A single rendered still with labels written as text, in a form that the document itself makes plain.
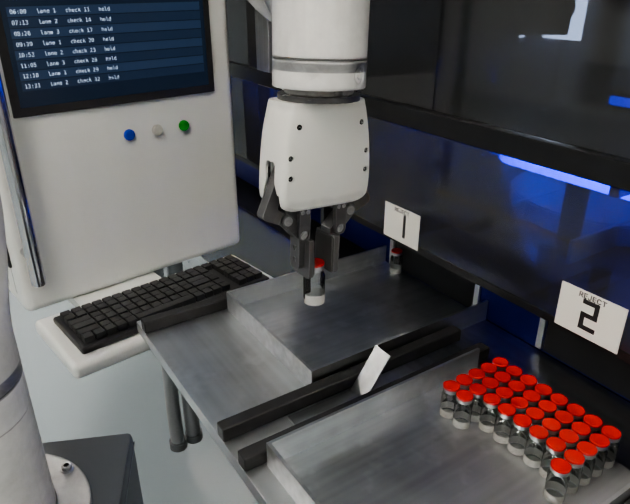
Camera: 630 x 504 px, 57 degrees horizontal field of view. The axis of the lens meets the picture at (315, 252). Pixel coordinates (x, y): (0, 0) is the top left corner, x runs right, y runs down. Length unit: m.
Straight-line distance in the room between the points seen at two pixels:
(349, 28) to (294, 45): 0.05
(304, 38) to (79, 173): 0.76
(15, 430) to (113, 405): 1.66
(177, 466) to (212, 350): 1.12
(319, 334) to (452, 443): 0.28
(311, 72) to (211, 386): 0.48
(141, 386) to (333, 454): 1.67
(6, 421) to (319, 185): 0.36
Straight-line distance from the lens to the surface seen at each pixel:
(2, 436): 0.63
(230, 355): 0.89
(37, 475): 0.68
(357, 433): 0.75
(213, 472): 1.96
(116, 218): 1.25
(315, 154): 0.53
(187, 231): 1.33
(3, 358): 0.60
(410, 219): 0.95
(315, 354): 0.88
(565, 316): 0.80
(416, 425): 0.77
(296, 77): 0.51
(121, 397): 2.31
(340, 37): 0.51
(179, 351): 0.91
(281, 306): 1.00
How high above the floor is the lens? 1.39
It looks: 25 degrees down
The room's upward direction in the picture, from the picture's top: straight up
